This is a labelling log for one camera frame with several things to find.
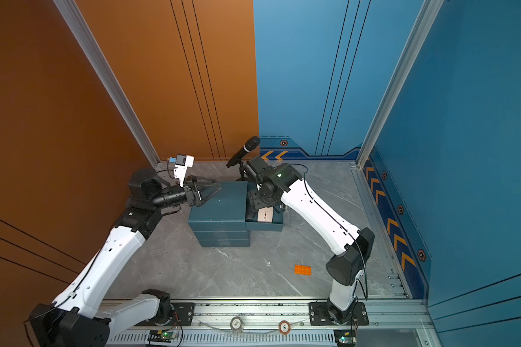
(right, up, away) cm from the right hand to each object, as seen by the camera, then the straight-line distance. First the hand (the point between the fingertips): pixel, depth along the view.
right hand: (264, 200), depth 76 cm
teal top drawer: (+4, -9, +4) cm, 11 cm away
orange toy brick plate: (+16, -28, +7) cm, 33 cm away
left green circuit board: (-34, -44, -5) cm, 56 cm away
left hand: (-14, +6, -10) cm, 18 cm away
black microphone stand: (-12, +8, +29) cm, 33 cm away
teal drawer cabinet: (-14, -7, -3) cm, 16 cm away
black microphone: (-5, +21, +9) cm, 24 cm away
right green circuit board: (+27, -45, -5) cm, 53 cm away
